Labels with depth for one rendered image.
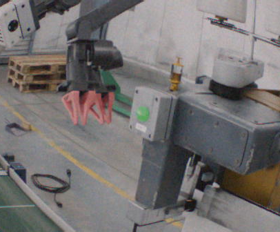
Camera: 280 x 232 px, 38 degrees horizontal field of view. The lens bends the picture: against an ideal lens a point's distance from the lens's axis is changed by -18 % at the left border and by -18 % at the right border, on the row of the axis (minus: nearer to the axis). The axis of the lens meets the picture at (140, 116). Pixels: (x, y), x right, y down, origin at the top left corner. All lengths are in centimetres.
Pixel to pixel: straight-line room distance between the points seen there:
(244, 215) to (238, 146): 26
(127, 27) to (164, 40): 110
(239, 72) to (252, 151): 25
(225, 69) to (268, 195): 38
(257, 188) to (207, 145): 33
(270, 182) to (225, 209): 15
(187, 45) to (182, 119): 710
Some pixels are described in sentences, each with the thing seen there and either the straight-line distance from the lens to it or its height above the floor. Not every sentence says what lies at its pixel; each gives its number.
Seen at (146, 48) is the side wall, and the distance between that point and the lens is 880.
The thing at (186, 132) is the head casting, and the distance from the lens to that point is 96.
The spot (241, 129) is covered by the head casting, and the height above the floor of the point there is 132.
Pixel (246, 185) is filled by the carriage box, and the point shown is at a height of 110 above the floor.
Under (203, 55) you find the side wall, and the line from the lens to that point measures 781.
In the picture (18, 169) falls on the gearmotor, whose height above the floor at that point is 39.
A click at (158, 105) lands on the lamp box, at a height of 131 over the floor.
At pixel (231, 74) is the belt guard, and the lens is 103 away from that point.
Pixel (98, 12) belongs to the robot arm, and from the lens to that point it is 120.
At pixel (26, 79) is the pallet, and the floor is 21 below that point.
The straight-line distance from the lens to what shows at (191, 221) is 121.
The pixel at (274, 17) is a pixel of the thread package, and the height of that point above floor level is 158.
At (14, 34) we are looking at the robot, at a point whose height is 141.
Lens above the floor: 152
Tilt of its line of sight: 14 degrees down
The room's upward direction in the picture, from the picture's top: 10 degrees clockwise
